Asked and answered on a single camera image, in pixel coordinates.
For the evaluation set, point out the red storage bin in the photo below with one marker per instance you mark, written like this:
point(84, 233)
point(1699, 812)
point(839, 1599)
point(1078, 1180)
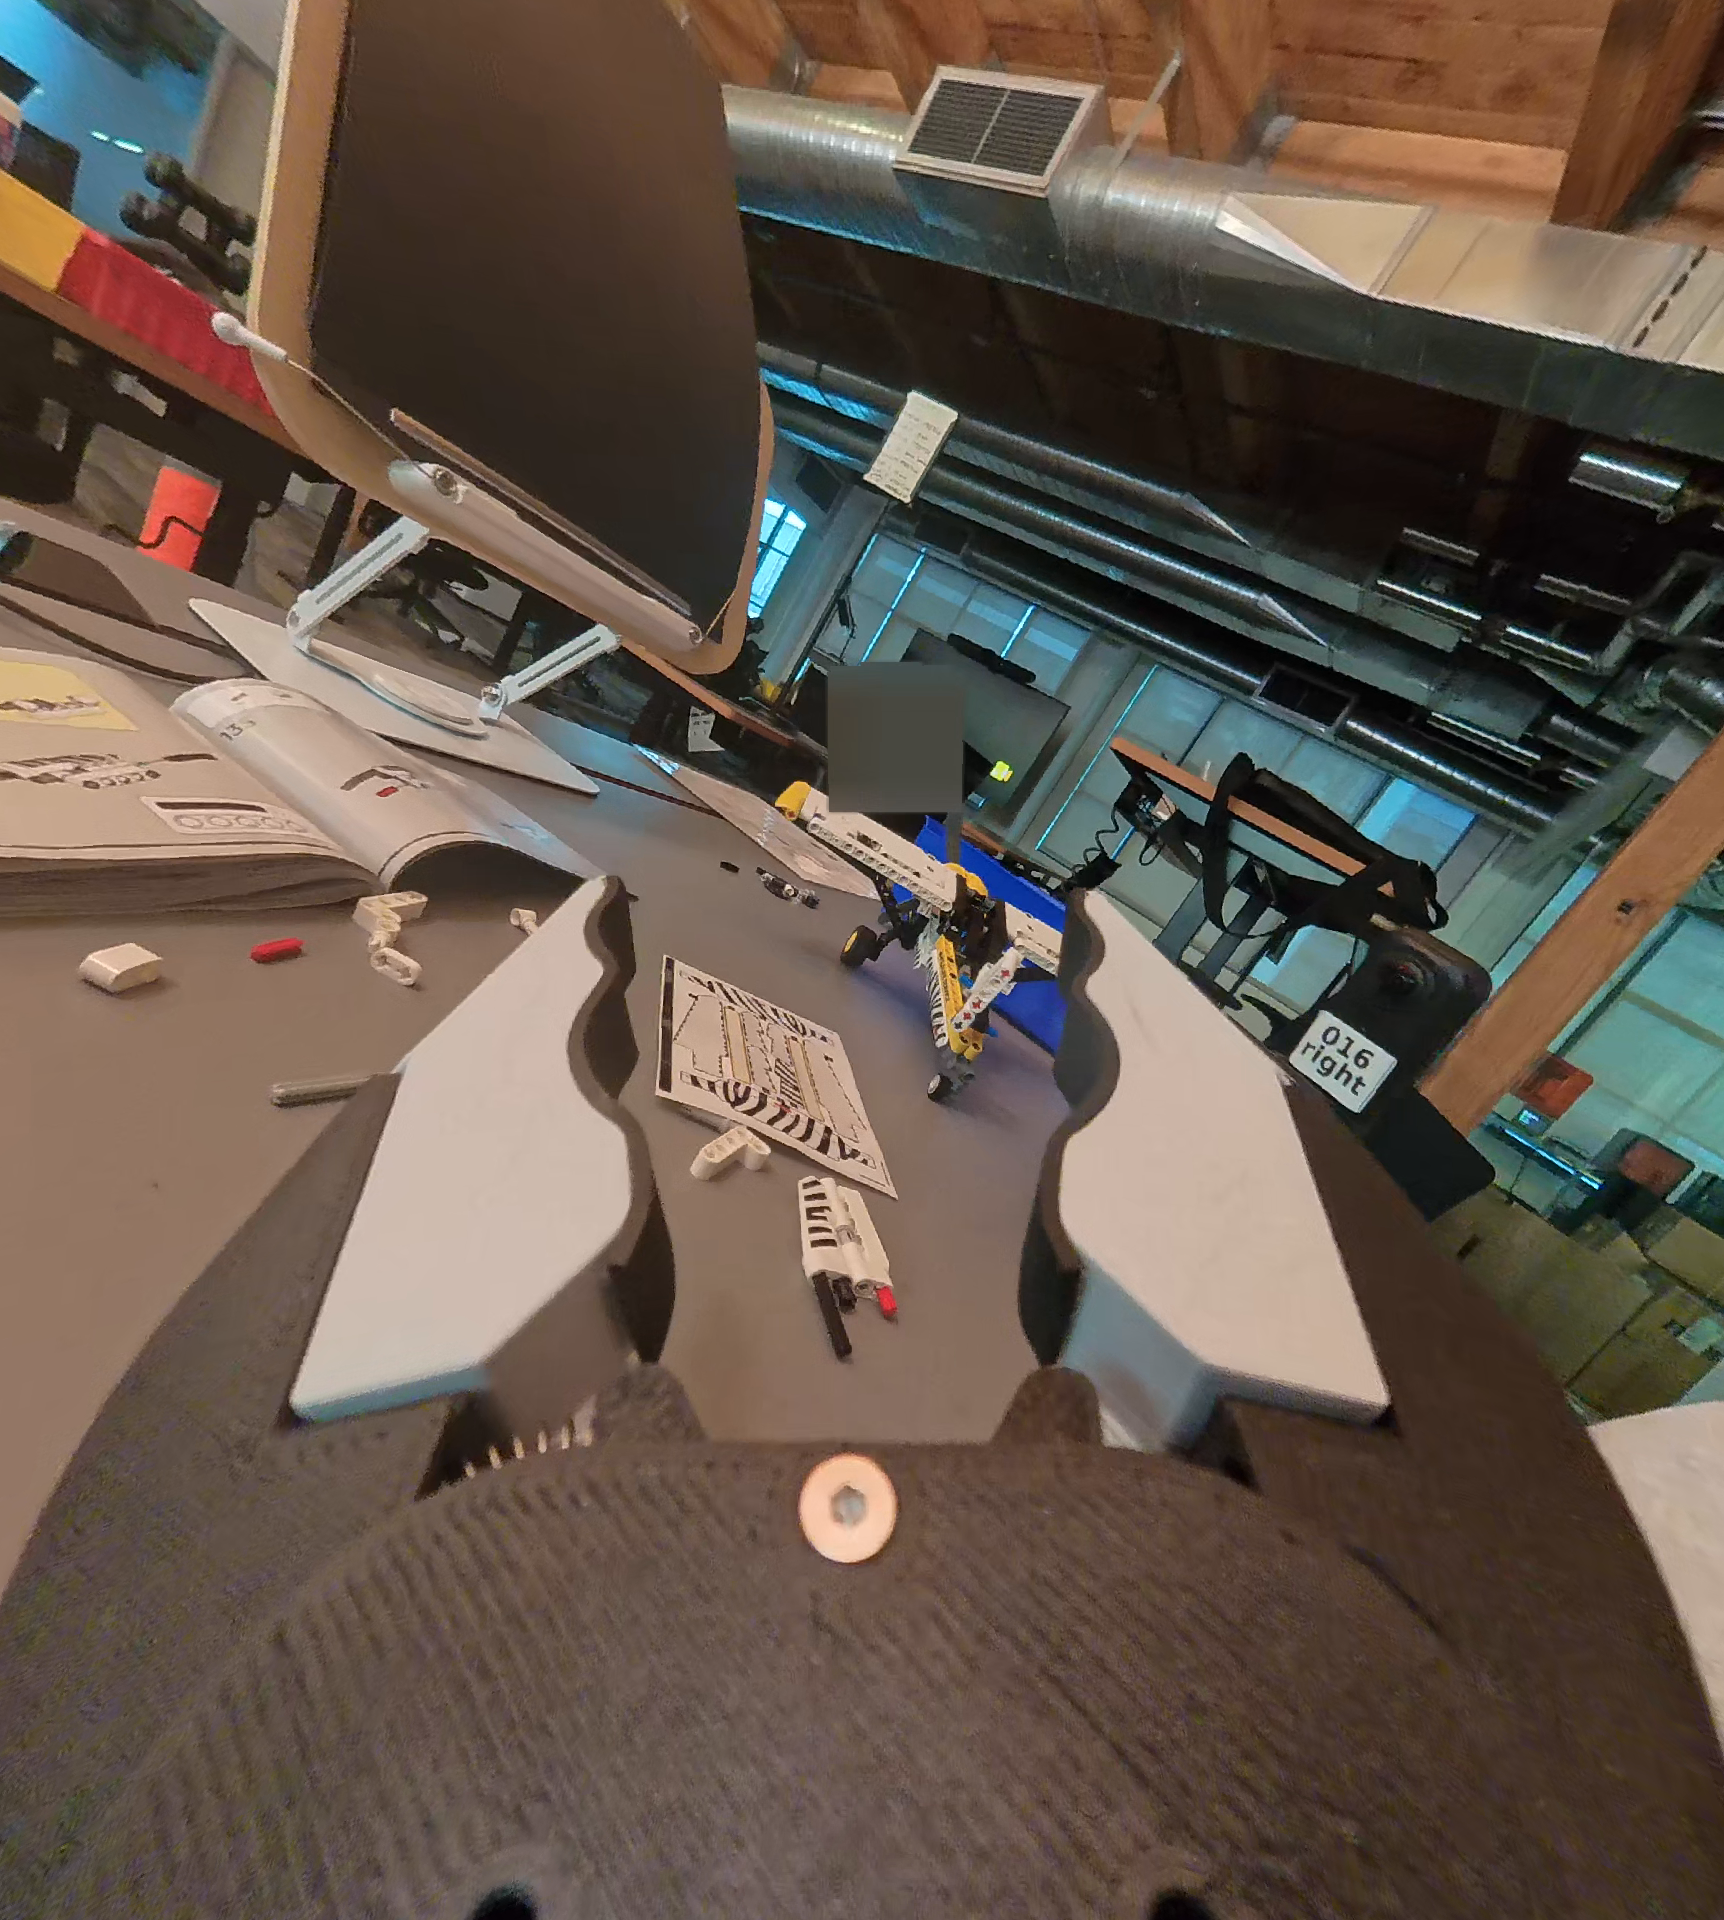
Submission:
point(156, 308)

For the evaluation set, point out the grey speckled sheet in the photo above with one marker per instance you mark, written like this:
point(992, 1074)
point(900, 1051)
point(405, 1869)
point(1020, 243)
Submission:
point(741, 818)

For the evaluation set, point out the cardboard boxes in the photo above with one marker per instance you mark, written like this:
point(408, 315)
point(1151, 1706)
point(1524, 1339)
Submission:
point(1628, 1304)

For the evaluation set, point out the silver ventilation duct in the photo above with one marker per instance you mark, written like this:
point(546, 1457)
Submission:
point(1402, 257)

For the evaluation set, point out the large blue storage bin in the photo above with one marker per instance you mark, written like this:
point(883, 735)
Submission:
point(1030, 1022)

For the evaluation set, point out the white L-shaped lego beam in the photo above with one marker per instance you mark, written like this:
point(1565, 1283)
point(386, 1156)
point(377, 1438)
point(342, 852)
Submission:
point(724, 1156)

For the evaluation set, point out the open instruction booklet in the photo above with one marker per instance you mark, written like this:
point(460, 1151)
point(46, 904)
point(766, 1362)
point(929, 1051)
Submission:
point(53, 779)

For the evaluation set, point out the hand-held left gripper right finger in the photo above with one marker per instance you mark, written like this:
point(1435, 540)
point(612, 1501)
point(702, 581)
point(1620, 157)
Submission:
point(1223, 1201)

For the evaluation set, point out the white lego panel assembly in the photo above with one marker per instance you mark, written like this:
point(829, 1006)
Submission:
point(839, 1222)

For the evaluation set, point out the grey lego axle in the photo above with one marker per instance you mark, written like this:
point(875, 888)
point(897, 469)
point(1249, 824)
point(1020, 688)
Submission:
point(322, 1089)

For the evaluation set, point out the wooden standing desk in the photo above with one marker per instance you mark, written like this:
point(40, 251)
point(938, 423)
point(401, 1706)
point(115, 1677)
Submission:
point(1177, 773)

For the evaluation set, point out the dark monitor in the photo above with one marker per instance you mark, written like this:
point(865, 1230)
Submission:
point(1018, 713)

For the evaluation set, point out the dark grey flat pad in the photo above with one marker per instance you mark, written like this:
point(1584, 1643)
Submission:
point(66, 578)

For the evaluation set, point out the zebra sticker sheet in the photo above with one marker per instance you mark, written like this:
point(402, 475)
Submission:
point(772, 1066)

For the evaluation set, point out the white hanging paper sign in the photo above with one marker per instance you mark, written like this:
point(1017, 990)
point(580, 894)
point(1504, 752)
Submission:
point(909, 447)

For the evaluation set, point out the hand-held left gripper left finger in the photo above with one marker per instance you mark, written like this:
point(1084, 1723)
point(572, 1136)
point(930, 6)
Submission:
point(486, 1171)

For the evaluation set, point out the white curved lego block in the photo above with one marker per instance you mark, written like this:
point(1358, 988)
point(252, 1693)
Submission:
point(124, 968)

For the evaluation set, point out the yellow white lego crane model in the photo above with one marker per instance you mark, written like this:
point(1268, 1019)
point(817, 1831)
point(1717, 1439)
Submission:
point(876, 856)

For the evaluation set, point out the wooden support post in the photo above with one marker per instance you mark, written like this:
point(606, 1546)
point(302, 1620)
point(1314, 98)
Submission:
point(1628, 901)

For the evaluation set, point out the black monitor on stand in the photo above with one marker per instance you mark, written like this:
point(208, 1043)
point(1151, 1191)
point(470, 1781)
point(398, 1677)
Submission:
point(531, 270)

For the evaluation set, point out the black purple lego piece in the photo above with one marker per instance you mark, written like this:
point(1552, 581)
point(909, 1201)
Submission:
point(786, 885)

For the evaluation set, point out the white vent grille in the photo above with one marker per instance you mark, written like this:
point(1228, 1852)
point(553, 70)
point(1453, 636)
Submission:
point(998, 129)

